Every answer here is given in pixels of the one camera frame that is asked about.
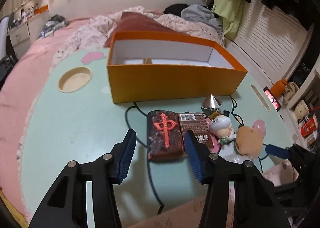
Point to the white drawer cabinet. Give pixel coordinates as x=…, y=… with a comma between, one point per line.
x=20, y=40

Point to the crumpled clear plastic wrap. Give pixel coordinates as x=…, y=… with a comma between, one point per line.
x=229, y=153

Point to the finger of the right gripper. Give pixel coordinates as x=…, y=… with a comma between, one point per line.
x=279, y=152

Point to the black clothes pile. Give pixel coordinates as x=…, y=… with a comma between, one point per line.
x=175, y=9

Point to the pink heart jelly toy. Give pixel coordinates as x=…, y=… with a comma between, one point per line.
x=259, y=129

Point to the orange cardboard box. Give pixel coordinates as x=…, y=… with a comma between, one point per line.
x=184, y=67

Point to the silver cone keychain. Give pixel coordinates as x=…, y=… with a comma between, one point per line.
x=211, y=105

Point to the brown cigarette pack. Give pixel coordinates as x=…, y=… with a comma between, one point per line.
x=197, y=123

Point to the tan plush toy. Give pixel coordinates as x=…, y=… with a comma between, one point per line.
x=248, y=141

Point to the dark red mahjong tile block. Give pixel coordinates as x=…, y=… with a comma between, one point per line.
x=164, y=137

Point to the grey clothes pile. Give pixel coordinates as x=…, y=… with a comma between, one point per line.
x=198, y=13

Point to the smartphone with lit screen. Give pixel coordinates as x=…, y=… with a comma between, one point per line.
x=272, y=99

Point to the chibi doll figurine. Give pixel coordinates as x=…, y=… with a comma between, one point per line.
x=221, y=127

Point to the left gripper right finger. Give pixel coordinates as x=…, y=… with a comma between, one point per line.
x=198, y=155

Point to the pink floral quilt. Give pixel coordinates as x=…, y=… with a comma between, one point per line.
x=24, y=84

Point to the light green lap table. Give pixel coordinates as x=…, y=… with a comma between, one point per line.
x=86, y=124

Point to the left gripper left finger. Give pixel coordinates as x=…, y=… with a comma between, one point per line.
x=122, y=156

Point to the maroon blanket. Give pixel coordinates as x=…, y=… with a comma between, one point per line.
x=134, y=26

